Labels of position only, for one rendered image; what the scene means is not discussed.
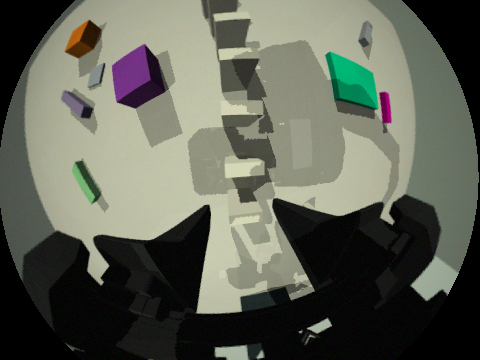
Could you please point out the orange block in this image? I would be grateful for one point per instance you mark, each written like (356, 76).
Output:
(83, 39)

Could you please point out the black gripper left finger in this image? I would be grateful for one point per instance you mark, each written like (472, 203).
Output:
(176, 258)

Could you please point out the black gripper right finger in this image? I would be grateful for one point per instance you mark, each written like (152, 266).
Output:
(318, 239)

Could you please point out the magenta rectangular block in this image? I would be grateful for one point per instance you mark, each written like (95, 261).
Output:
(385, 106)

